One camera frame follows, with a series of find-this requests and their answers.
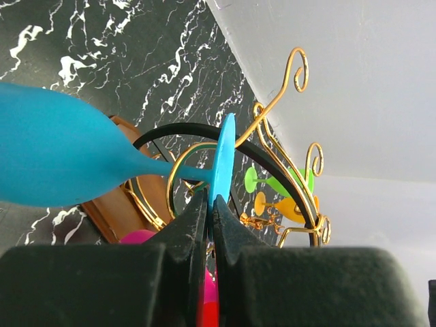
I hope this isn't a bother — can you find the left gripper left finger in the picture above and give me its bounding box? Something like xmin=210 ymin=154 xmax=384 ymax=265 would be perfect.
xmin=1 ymin=191 xmax=208 ymax=326

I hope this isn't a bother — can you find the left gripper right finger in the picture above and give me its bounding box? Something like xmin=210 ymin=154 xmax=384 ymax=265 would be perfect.
xmin=213 ymin=197 xmax=428 ymax=326

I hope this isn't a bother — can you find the orange yellow wine glass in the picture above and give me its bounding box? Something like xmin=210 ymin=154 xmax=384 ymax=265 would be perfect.
xmin=254 ymin=192 xmax=305 ymax=224

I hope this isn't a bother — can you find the green wine glass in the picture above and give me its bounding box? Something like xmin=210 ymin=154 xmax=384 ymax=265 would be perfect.
xmin=244 ymin=167 xmax=314 ymax=197

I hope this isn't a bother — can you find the blue wine glass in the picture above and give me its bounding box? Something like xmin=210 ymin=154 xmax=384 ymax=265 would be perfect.
xmin=1 ymin=83 xmax=236 ymax=207

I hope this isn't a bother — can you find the magenta wine glass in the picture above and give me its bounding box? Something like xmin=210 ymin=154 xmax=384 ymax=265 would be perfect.
xmin=119 ymin=230 xmax=219 ymax=304

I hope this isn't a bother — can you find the gold wire wine glass rack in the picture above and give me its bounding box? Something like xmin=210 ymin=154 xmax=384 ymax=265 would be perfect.
xmin=82 ymin=47 xmax=331 ymax=247

